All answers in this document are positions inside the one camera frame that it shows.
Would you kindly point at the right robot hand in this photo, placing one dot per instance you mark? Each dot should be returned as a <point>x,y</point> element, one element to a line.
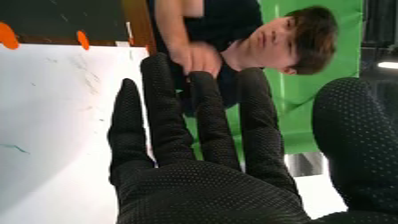
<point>206,193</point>

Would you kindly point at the person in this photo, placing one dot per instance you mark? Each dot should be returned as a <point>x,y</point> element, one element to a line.
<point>236,33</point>

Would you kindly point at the dark mat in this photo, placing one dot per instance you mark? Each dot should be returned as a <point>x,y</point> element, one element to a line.
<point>59,18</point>

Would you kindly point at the white sheet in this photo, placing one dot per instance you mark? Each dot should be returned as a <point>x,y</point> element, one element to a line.
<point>53,133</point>

